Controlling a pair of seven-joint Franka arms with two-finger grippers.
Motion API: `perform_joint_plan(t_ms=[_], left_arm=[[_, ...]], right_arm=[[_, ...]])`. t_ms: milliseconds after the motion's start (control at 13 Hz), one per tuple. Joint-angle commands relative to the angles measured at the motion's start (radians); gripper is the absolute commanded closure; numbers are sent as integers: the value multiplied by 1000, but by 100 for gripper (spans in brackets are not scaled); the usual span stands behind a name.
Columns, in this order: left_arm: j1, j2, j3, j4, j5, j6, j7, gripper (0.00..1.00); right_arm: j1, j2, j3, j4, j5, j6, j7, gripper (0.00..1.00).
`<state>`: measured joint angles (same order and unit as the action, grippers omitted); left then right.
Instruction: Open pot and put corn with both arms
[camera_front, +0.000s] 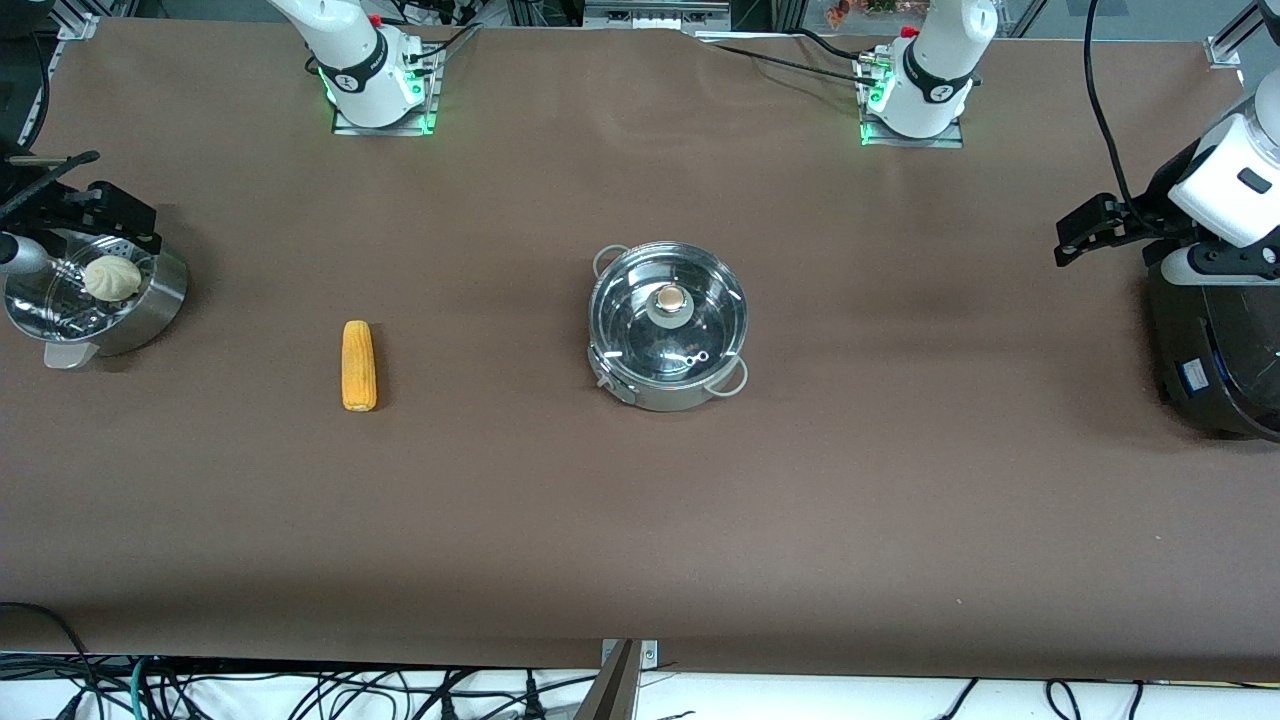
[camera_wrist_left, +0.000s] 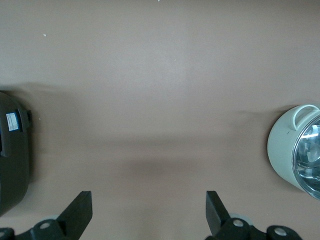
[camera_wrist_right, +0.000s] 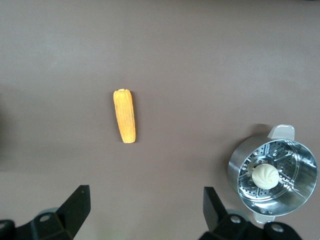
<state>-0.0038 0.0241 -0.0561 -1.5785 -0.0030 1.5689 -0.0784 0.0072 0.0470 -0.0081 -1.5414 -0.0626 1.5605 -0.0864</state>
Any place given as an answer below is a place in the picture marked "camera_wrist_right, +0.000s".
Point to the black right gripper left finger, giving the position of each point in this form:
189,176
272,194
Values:
72,207

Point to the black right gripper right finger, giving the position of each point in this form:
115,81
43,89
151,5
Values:
215,212

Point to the yellow corn cob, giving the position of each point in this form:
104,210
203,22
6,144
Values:
125,117

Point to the stainless steel steamer pot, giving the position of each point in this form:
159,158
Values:
237,160

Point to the white steamed bun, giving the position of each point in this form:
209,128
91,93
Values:
265,176

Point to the perforated steel steamer insert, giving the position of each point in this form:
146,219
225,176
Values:
287,162

